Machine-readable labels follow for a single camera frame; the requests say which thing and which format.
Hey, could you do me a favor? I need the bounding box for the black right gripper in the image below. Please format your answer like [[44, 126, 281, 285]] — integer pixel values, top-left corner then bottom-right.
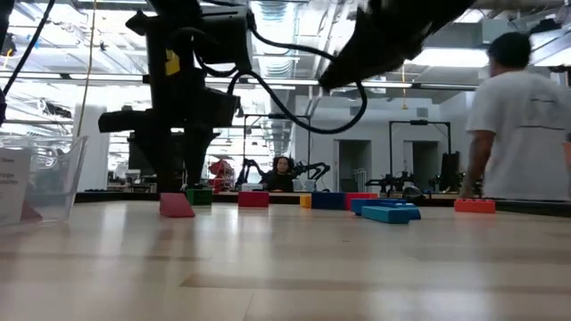
[[318, 0, 476, 91]]

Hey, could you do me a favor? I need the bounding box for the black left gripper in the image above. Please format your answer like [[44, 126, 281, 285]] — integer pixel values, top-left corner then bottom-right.
[[98, 0, 242, 194]]

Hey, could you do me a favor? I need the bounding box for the green block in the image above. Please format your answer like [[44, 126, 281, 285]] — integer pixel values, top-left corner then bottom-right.
[[186, 188, 213, 207]]

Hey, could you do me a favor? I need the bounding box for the red wedge block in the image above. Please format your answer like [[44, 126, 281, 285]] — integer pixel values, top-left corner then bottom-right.
[[159, 192, 196, 219]]

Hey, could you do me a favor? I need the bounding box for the red rectangular block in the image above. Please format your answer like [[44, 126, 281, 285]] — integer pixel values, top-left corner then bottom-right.
[[237, 191, 270, 209]]

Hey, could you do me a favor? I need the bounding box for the dark blue long block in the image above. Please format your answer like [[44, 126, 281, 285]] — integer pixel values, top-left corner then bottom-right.
[[350, 197, 422, 221]]

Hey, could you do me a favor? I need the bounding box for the red bag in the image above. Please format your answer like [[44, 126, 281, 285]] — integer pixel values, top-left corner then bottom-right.
[[208, 159, 236, 193]]

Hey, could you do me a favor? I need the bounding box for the black monitor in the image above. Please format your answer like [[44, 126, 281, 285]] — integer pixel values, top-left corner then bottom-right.
[[128, 131, 155, 178]]

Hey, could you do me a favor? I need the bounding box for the person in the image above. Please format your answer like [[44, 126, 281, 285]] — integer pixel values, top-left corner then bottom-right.
[[261, 155, 296, 193], [459, 31, 571, 202]]

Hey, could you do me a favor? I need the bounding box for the long linear light fixture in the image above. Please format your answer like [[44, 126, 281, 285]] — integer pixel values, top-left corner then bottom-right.
[[0, 70, 571, 95]]

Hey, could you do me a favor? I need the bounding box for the clear plastic bin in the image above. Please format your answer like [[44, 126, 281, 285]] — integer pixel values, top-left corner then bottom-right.
[[0, 136, 89, 226]]

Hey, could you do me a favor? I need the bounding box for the red-orange long block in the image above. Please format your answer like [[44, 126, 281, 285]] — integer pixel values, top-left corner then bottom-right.
[[344, 192, 379, 211]]

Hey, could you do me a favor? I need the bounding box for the blue rectangular block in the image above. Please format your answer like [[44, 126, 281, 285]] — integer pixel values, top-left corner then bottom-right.
[[310, 192, 346, 211]]

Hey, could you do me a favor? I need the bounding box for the orange studded brick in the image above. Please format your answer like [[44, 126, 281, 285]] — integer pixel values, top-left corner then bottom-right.
[[453, 198, 497, 215]]

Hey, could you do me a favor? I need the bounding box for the black left camera cable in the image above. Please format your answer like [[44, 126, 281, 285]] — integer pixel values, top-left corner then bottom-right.
[[191, 20, 369, 136]]

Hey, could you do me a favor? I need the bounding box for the silver round ventilation duct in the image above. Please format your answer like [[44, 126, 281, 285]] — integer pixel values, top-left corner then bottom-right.
[[249, 0, 323, 118]]

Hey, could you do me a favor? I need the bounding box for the black gantry frame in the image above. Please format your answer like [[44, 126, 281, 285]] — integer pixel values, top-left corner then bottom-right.
[[388, 119, 452, 193]]

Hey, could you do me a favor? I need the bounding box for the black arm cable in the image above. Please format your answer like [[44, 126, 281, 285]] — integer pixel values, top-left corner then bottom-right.
[[0, 0, 57, 98]]

